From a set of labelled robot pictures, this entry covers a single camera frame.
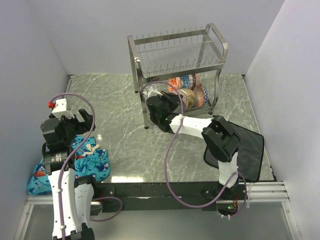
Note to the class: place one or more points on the blue shark print cloth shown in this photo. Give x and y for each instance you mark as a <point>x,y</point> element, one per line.
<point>89,159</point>

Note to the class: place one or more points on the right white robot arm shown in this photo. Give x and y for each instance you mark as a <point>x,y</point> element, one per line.
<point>220,138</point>

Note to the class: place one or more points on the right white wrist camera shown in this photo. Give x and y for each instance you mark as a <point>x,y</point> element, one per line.
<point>151,91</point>

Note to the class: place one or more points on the blue triangle pattern bowl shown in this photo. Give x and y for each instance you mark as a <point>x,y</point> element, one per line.
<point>188,81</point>

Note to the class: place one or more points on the brown floral pattern bowl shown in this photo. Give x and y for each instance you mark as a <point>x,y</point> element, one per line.
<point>180,93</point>

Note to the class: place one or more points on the black microfibre cloth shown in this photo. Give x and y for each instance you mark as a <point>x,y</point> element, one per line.
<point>250,153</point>

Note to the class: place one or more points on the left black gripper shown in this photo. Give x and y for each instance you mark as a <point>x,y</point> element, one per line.
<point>82,126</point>

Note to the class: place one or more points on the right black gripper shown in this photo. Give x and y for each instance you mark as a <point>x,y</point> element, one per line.
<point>173,99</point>

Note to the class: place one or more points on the plain white grey bowl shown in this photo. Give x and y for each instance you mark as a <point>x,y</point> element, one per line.
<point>189,98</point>

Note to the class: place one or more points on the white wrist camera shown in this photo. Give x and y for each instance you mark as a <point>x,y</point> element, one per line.
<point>61,109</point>
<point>151,91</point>

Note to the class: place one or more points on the steel two-tier dish rack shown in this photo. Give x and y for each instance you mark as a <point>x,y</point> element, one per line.
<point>192,51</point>

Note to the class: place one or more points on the red geometric pattern bowl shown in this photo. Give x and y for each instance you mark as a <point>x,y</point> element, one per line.
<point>201,95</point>

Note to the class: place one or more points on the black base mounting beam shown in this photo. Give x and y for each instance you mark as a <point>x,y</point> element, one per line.
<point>143,196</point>

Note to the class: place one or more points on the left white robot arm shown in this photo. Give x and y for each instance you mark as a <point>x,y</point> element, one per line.
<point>71,196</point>

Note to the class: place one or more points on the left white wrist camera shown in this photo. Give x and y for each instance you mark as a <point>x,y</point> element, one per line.
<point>61,109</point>

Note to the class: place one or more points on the orange floral pattern bowl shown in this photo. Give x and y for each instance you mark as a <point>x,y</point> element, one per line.
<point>175,82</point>

